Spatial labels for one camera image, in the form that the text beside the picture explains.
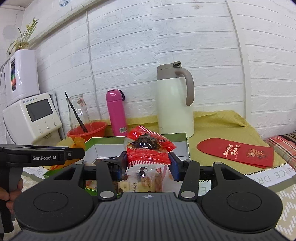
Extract green potted plant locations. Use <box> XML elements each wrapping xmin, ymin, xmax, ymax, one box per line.
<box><xmin>6</xmin><ymin>18</ymin><xmax>38</xmax><ymax>56</ymax></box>

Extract person's left hand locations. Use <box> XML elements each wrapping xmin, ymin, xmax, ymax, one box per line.
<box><xmin>0</xmin><ymin>178</ymin><xmax>23</xmax><ymax>214</ymax></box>

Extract pink thermos bottle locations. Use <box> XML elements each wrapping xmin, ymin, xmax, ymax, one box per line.
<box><xmin>106</xmin><ymin>89</ymin><xmax>127</xmax><ymax>136</ymax></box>

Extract clear glass carafe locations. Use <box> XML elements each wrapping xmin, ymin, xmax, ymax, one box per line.
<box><xmin>65</xmin><ymin>92</ymin><xmax>92</xmax><ymax>134</ymax></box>

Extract pink snack bag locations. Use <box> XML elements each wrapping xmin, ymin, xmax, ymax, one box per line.
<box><xmin>154</xmin><ymin>165</ymin><xmax>168</xmax><ymax>192</ymax></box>

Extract white water purifier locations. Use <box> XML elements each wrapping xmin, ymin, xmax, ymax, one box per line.
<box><xmin>4</xmin><ymin>49</ymin><xmax>40</xmax><ymax>105</ymax></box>

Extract cracker biscuit packet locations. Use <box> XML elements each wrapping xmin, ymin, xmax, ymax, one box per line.
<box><xmin>117</xmin><ymin>165</ymin><xmax>156</xmax><ymax>193</ymax></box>

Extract green cardboard box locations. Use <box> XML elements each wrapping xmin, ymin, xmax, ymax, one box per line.
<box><xmin>76</xmin><ymin>133</ymin><xmax>190</xmax><ymax>193</ymax></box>

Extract red date snack bag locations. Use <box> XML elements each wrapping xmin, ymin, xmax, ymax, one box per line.
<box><xmin>126</xmin><ymin>126</ymin><xmax>176</xmax><ymax>167</ymax></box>

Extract black chopsticks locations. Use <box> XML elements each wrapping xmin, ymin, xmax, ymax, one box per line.
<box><xmin>64</xmin><ymin>92</ymin><xmax>87</xmax><ymax>132</ymax></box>

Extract orange yellow snack bag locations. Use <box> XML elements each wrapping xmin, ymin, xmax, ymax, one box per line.
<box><xmin>48</xmin><ymin>137</ymin><xmax>86</xmax><ymax>171</ymax></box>

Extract white water dispenser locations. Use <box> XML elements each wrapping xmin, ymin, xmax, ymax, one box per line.
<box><xmin>3</xmin><ymin>93</ymin><xmax>62</xmax><ymax>146</ymax></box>

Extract plaid orange cloth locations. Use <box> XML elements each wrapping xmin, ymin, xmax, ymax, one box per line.
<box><xmin>265</xmin><ymin>131</ymin><xmax>296</xmax><ymax>170</ymax></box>

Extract beige chevron table mat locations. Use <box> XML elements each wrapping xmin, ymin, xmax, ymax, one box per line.
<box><xmin>15</xmin><ymin>161</ymin><xmax>285</xmax><ymax>240</ymax></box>

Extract red plastic basket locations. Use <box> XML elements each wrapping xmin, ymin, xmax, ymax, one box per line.
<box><xmin>67</xmin><ymin>121</ymin><xmax>107</xmax><ymax>142</ymax></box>

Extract red envelope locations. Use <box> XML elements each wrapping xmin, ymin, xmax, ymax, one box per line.
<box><xmin>197</xmin><ymin>138</ymin><xmax>274</xmax><ymax>169</ymax></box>

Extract cream thermos jug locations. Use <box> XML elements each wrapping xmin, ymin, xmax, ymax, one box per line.
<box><xmin>156</xmin><ymin>61</ymin><xmax>195</xmax><ymax>137</ymax></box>

